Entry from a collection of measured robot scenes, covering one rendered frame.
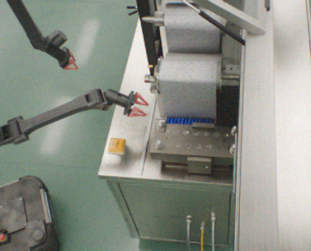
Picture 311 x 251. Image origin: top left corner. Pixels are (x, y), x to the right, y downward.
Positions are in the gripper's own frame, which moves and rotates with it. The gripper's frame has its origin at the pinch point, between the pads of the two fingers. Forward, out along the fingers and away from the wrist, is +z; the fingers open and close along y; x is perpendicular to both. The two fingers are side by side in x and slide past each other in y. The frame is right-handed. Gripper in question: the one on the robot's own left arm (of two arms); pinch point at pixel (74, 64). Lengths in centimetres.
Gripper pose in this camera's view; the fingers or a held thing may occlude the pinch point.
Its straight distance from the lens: 217.4
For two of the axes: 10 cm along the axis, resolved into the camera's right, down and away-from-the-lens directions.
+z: 5.6, 3.5, 7.5
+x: -7.6, 5.8, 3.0
